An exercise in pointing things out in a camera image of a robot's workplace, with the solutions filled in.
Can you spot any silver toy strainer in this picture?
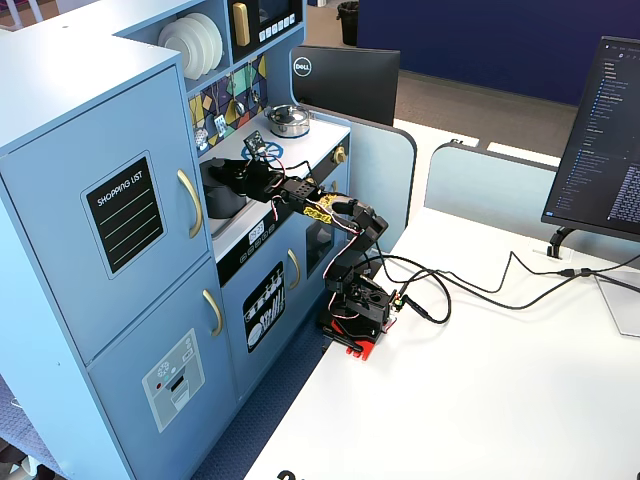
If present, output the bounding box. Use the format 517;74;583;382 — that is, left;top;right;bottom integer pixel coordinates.
192;97;210;152

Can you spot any white toy plate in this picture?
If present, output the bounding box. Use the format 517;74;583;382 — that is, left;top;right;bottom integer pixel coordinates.
174;15;215;76
187;12;225;71
158;19;201;80

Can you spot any gold freezer door handle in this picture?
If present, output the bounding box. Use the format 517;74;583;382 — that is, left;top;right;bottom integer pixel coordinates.
202;288;225;338

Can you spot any monitor with dark screen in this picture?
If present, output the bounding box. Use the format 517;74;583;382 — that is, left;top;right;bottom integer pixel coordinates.
541;35;640;245

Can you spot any red printed base mount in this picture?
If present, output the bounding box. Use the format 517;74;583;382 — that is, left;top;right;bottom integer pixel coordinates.
319;314;384;361

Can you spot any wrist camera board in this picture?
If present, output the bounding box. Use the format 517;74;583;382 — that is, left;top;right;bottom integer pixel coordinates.
242;130;270;160

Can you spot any black Dell monitor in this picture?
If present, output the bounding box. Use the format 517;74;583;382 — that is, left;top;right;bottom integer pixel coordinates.
289;44;402;128

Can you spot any gold dishwasher door handle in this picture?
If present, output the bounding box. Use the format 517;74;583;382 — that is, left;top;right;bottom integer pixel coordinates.
287;248;303;292

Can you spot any black monitor stand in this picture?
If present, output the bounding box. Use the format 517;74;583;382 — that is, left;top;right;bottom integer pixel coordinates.
547;226;577;260

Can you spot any toy microwave black panel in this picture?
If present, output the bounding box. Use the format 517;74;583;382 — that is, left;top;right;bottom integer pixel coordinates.
227;0;306;51

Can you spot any black table clamp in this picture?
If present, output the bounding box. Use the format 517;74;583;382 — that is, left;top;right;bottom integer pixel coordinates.
323;332;365;353

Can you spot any black cable with inline connector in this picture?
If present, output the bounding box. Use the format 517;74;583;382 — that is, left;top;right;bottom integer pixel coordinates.
367;249;640;296

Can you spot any white toy sink basin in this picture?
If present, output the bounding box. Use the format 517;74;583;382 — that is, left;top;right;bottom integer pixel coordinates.
209;197;261;237

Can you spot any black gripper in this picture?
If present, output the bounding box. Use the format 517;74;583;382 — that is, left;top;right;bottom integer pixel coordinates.
205;157;289;202

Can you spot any silver toy ladle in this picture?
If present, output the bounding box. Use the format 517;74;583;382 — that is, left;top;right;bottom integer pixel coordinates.
230;72;247;117

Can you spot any gray toy pot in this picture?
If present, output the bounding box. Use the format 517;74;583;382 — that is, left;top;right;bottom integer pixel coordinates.
201;169;249;220

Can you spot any blue wooden toy kitchen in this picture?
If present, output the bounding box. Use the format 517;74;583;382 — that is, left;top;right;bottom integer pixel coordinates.
0;0;354;480

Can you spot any white metal frame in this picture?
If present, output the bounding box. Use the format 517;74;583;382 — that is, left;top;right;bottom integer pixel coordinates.
13;0;45;29

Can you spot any gold fridge door handle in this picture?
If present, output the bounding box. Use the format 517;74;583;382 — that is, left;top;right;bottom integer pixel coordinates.
177;168;204;240

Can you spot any gray flat plate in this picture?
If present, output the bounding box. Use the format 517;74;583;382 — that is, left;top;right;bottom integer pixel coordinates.
594;272;640;339

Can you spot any silver toy spatula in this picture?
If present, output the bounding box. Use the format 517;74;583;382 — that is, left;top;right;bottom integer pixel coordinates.
212;84;228;139

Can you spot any gold microwave handle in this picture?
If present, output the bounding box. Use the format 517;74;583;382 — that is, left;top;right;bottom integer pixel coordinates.
232;2;252;48

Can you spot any black trash bin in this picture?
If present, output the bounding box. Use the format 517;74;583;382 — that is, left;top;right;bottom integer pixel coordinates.
337;0;360;47

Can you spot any thick black cable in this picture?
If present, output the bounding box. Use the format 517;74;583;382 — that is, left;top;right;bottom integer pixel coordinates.
394;267;640;326

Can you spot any silver toy pot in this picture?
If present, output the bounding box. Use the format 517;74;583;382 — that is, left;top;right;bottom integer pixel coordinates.
268;115;312;139

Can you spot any light blue desk divider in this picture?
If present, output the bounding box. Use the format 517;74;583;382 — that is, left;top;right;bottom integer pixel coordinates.
344;110;419;251
423;141;562;236

